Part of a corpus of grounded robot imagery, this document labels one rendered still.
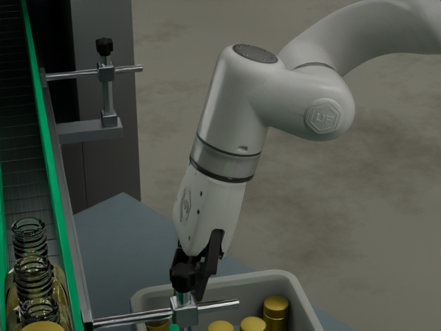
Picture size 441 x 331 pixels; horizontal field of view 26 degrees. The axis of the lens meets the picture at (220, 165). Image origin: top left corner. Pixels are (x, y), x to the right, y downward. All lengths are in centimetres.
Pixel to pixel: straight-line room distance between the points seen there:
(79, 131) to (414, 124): 211
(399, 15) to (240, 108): 19
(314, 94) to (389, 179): 220
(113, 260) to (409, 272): 143
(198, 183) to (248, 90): 13
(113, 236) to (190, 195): 47
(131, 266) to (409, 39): 61
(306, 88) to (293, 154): 231
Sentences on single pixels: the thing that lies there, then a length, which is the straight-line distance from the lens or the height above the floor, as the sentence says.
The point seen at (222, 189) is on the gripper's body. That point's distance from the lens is 103.
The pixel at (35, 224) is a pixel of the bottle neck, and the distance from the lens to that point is 85.
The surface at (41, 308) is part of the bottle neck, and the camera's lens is 76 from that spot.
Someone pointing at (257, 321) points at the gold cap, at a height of 81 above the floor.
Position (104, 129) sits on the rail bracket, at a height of 86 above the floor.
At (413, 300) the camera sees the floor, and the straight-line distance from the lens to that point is 266.
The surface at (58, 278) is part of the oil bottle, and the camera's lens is 87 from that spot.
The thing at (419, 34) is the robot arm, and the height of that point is 122.
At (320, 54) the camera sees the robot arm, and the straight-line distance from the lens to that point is 107.
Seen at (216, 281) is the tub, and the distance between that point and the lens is 127.
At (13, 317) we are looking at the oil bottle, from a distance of 83.
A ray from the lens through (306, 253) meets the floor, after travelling 279.
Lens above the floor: 160
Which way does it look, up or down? 30 degrees down
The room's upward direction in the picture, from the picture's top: straight up
